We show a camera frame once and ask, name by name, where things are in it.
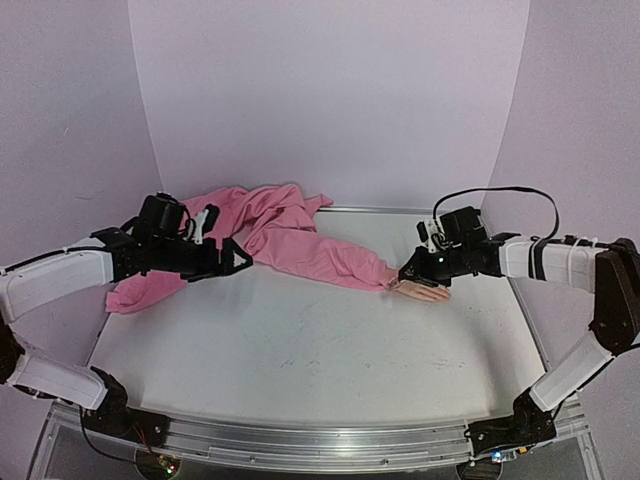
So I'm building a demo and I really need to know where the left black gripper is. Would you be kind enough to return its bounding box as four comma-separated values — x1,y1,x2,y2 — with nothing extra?
154,237,256,283

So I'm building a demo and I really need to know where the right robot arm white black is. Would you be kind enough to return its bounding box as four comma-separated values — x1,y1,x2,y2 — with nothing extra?
398,207,639,457

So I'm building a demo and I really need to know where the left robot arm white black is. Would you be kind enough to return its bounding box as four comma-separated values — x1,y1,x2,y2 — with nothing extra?
1,193,253,437

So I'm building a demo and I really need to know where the mannequin hand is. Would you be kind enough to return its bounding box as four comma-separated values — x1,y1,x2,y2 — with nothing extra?
389,280,451,303

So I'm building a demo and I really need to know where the pink sweatshirt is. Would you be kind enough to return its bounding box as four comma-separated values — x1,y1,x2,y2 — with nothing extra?
104,183,394,316

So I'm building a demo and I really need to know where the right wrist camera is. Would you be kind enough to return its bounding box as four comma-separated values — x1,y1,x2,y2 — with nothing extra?
416,218,447,253

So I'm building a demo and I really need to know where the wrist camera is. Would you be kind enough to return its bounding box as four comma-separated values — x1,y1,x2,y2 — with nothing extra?
416,218,447,253
192,204,220,245

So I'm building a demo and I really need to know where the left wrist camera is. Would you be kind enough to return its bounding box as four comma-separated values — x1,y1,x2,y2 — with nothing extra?
192,204,220,245

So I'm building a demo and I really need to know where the right black cable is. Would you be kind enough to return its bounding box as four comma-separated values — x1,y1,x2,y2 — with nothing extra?
432,186,560,241

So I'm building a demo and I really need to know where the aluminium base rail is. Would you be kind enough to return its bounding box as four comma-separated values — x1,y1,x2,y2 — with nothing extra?
49,399,586,464

